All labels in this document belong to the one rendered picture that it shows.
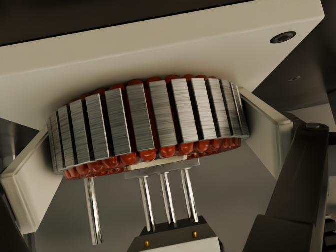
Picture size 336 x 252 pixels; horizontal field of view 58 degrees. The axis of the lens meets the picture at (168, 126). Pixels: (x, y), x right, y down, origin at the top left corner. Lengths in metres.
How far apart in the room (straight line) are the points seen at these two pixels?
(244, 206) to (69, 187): 0.24
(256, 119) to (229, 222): 0.30
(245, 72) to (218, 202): 0.29
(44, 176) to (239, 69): 0.11
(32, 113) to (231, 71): 0.11
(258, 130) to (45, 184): 0.11
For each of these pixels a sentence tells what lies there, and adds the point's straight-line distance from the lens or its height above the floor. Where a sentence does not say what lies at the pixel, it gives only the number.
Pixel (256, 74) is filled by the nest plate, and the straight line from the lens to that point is 0.18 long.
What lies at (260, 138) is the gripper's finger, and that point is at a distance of 0.16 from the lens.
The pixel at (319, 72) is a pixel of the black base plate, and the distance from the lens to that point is 0.27.
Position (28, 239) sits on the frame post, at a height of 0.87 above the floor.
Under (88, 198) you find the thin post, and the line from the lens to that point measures 0.26.
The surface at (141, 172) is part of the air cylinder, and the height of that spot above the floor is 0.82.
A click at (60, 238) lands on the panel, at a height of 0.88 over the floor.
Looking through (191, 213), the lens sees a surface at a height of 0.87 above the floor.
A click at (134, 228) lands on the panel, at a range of 0.44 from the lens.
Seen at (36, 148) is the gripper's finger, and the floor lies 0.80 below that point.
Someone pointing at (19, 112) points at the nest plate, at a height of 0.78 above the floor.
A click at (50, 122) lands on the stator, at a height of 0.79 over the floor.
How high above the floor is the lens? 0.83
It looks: 9 degrees down
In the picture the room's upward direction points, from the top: 169 degrees clockwise
